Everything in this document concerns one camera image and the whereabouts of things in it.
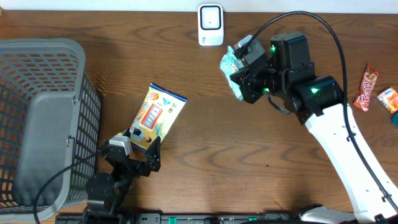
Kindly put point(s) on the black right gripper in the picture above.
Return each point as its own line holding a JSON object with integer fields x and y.
{"x": 246, "y": 78}

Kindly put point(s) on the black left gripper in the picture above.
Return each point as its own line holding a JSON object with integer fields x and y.
{"x": 153, "y": 157}

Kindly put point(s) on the teal small snack packet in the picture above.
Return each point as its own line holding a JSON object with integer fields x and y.
{"x": 229, "y": 65}

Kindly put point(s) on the yellow snack bag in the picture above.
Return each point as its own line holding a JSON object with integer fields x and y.
{"x": 155, "y": 117}

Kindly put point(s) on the orange chocolate bar wrapper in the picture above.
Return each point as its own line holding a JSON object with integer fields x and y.
{"x": 366, "y": 87}

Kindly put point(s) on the orange small snack packet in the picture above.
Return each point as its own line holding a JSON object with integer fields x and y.
{"x": 389, "y": 99}

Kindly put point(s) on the blue mouthwash bottle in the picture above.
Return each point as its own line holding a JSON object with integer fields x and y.
{"x": 395, "y": 119}

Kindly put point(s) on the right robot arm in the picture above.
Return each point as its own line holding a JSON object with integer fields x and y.
{"x": 289, "y": 73}

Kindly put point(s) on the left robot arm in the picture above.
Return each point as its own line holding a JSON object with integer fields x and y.
{"x": 106, "y": 191}

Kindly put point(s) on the white barcode scanner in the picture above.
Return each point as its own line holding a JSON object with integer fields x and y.
{"x": 210, "y": 25}

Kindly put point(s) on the grey plastic basket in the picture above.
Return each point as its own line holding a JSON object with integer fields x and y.
{"x": 50, "y": 116}

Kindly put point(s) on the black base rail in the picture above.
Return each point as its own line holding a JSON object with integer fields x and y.
{"x": 156, "y": 218}

